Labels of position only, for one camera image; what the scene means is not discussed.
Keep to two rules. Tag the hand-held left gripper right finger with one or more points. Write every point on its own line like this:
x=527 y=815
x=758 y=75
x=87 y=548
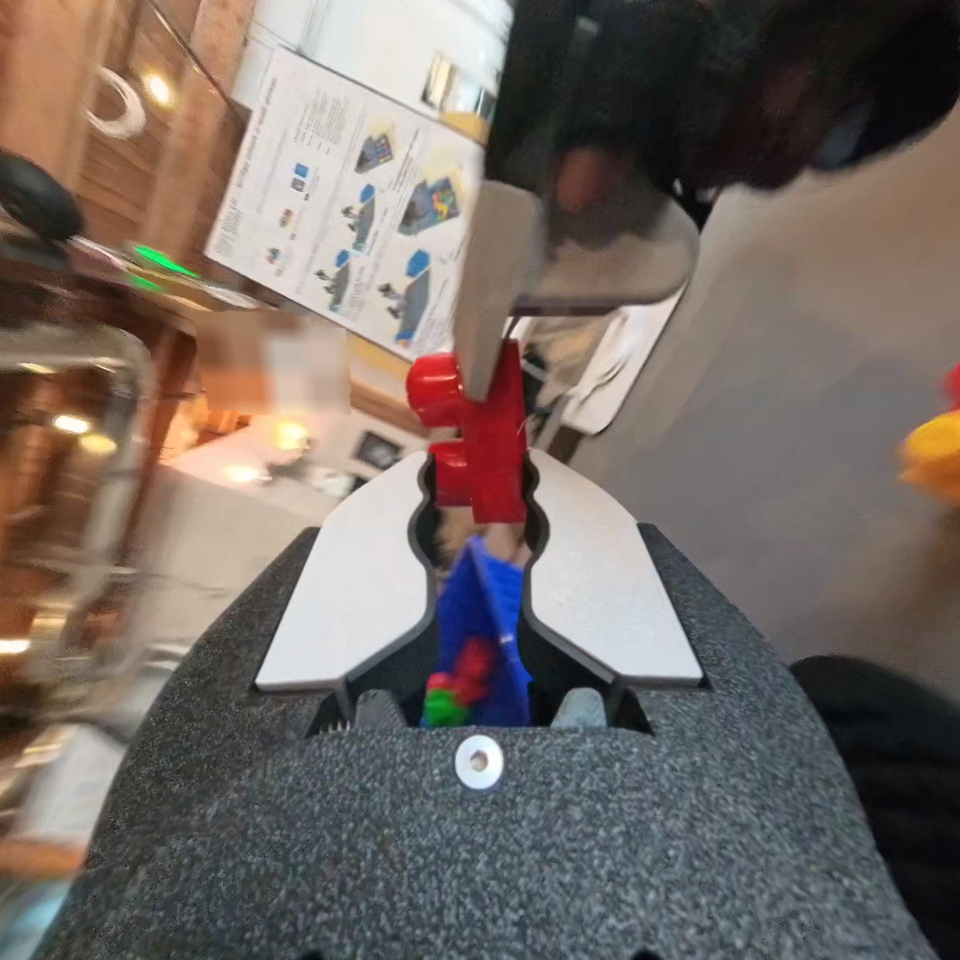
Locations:
x=615 y=600

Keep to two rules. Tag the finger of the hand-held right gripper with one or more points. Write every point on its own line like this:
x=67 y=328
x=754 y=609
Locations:
x=495 y=285
x=615 y=270

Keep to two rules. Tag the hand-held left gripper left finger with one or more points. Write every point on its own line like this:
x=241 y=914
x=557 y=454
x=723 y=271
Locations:
x=353 y=600

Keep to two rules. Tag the blue plastic bin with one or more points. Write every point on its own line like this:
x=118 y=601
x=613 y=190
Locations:
x=488 y=615

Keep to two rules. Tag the pile of assorted toy blocks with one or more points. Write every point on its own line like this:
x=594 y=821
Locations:
x=465 y=675

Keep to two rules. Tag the red two-stud building block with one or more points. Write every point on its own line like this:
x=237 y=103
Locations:
x=488 y=435

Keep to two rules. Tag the orange building block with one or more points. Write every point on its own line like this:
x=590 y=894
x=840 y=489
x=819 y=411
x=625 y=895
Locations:
x=930 y=458

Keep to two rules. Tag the printed instruction sheet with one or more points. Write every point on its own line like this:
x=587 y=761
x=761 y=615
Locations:
x=345 y=195

